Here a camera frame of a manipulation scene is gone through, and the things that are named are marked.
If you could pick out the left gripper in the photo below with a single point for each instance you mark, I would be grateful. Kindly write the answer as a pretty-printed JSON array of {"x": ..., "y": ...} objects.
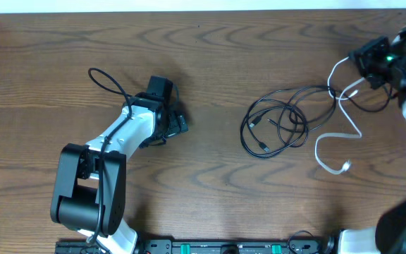
[{"x": 178, "y": 126}]

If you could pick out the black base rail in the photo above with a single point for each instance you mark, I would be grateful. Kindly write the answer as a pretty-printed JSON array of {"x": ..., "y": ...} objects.
[{"x": 298, "y": 245}]

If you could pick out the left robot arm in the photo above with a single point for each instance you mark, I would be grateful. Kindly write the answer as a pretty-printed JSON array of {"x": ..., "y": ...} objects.
[{"x": 89, "y": 191}]

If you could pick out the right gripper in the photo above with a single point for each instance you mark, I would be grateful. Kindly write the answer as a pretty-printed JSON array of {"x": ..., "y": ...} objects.
[{"x": 361, "y": 57}]

